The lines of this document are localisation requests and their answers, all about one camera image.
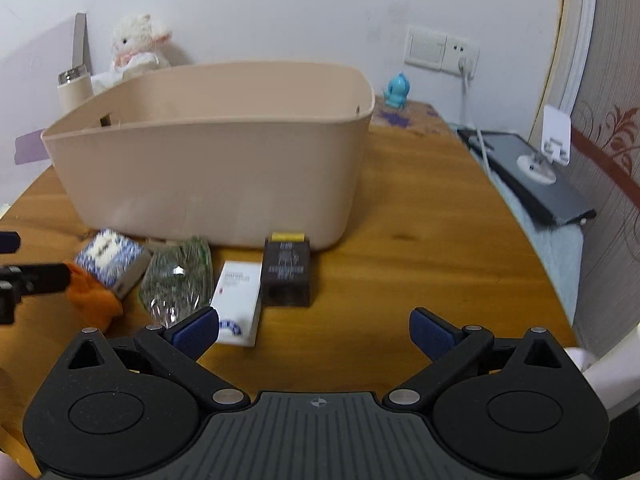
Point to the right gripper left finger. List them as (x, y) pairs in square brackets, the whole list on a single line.
[(173, 353)]

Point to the white plush lamb toy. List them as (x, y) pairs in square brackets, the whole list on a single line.
[(137, 45)]

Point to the white rectangular box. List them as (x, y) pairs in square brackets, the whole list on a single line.
[(237, 302)]

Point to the beige plastic storage bin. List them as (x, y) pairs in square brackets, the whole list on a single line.
[(231, 152)]

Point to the purple white board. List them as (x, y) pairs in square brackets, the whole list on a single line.
[(29, 101)]

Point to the dark grey laptop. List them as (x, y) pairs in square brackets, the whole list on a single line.
[(541, 188)]

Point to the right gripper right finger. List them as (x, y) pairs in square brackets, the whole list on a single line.
[(456, 354)]

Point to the clear bag of green herbs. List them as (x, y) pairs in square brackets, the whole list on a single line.
[(178, 281)]

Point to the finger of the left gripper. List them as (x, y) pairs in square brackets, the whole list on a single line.
[(37, 279), (10, 242)]

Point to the black box yellow top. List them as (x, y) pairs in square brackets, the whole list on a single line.
[(285, 278)]

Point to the white phone stand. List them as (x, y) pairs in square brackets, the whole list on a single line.
[(554, 147)]

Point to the orange plush toy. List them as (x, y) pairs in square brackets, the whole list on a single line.
[(96, 305)]

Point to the white wall switch socket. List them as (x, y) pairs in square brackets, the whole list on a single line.
[(431, 50)]

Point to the cream thermos bottle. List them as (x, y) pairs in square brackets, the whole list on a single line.
[(74, 88)]

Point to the blue figurine toy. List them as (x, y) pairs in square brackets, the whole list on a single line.
[(396, 92)]

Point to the blue white patterned box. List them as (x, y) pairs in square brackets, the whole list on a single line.
[(114, 260)]

